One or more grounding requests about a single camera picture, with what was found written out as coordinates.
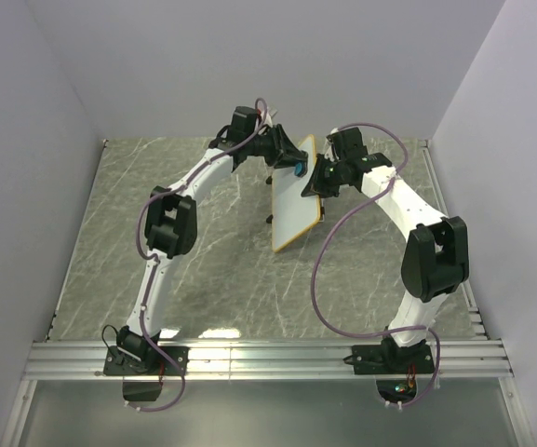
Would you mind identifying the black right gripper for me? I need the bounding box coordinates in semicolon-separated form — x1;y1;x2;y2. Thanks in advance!
299;155;344;200

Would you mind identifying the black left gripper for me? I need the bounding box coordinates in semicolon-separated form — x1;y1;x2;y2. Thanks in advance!
248;127;308;171

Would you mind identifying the blue whiteboard eraser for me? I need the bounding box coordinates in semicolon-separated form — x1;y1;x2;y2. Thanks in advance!
293;161;307;178

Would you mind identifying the yellow framed whiteboard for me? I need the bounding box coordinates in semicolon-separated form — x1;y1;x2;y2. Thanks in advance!
271;134;321;252

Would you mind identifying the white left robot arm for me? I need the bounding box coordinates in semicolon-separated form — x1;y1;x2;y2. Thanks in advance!
108;125;321;374

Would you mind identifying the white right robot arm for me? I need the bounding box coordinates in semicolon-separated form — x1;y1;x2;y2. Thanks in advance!
303;154;469;373

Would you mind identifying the metal wire easel stand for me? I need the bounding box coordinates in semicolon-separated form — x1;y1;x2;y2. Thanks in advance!
265;175;325;224

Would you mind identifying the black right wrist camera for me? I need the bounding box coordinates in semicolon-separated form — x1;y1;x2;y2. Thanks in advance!
327;127;369;161

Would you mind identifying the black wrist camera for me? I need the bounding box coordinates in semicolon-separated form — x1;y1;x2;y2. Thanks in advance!
327;127;369;161
226;106;260;143

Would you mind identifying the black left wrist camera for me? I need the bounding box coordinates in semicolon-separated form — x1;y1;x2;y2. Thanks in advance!
226;106;260;143

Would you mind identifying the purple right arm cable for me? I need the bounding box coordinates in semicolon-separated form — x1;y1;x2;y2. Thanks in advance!
310;121;441;409

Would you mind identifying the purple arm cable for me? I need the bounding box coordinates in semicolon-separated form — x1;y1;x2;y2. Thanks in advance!
310;121;441;409
135;96;274;413

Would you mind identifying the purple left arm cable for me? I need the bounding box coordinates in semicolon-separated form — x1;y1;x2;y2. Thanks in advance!
135;96;274;413

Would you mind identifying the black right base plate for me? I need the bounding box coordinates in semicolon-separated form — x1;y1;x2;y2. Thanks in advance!
343;339;435;375

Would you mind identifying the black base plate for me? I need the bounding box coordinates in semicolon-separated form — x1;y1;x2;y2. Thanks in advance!
102;345;189;376
343;339;435;375

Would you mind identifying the aluminium mounting rail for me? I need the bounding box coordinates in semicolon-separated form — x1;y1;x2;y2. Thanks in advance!
22;339;514;381

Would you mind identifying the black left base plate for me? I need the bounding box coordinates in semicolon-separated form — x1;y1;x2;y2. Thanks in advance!
102;345;189;376

